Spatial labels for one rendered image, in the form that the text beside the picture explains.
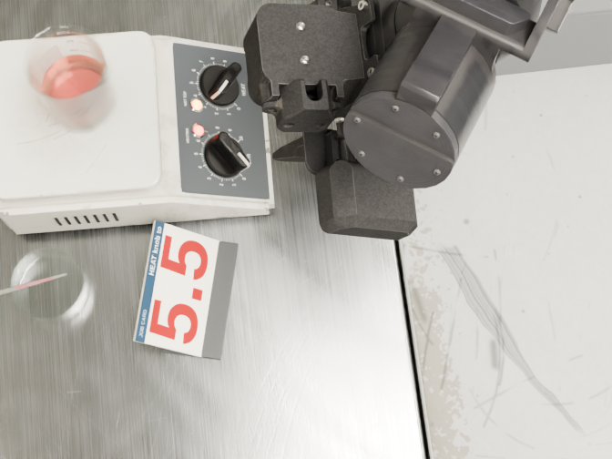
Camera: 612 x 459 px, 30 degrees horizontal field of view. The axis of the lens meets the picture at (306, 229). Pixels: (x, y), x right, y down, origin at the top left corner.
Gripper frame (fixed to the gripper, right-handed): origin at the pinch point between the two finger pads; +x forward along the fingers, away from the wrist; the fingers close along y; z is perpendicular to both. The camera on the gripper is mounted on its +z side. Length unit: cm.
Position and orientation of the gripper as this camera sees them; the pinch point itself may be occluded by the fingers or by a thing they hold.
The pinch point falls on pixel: (306, 111)
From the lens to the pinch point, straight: 72.2
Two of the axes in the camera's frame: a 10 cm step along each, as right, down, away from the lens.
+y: 0.8, 9.6, -2.6
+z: -8.1, -0.8, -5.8
